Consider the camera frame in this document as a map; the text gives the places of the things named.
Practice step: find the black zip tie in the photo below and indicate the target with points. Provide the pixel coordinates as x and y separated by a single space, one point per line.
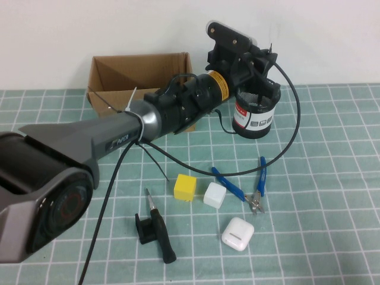
154 161
104 101

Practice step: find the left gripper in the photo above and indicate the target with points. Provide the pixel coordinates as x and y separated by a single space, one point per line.
234 63

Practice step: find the white zip tie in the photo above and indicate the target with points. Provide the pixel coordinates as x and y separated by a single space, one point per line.
139 127

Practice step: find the small precision screwdriver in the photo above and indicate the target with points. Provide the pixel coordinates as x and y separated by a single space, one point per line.
271 49

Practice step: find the open cardboard box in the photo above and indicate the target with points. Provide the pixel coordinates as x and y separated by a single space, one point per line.
124 71

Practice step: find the black L-shaped bracket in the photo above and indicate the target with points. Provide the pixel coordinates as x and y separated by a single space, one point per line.
145 235

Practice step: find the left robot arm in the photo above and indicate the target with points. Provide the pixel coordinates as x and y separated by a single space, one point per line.
74 133

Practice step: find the white earbuds case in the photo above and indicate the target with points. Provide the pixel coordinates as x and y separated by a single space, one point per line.
237 232

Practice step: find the white block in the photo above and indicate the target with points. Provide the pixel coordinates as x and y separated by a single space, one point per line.
214 195

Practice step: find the green checked tablecloth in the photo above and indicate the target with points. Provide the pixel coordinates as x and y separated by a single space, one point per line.
326 178

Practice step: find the yellow block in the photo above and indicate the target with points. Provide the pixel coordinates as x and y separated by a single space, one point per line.
185 187

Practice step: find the black mesh pen holder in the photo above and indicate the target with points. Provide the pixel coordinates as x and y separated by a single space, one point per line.
255 126

